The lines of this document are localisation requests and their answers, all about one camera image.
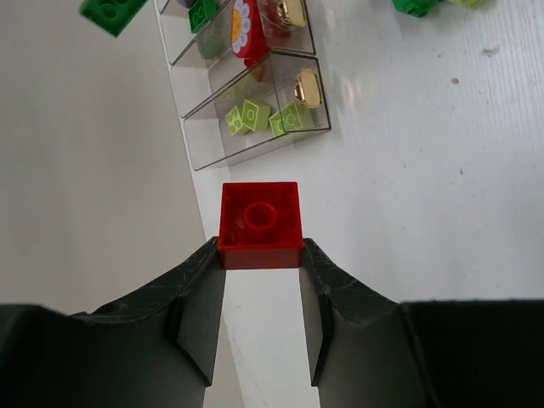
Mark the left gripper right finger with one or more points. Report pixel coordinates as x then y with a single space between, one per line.
365 350

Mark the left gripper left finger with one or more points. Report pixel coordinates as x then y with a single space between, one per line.
154 347

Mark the red square lego brick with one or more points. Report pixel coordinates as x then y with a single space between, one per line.
260 226

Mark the red flower lego piece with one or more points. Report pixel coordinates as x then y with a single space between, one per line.
247 41

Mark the green lego plate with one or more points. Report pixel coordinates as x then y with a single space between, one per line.
112 16

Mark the green purple yellow lego cluster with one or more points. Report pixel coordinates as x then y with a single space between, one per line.
421 8

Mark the lime green lego brick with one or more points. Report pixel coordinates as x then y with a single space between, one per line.
234 122

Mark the clear bin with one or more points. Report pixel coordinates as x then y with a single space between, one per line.
184 48
287 29
275 103

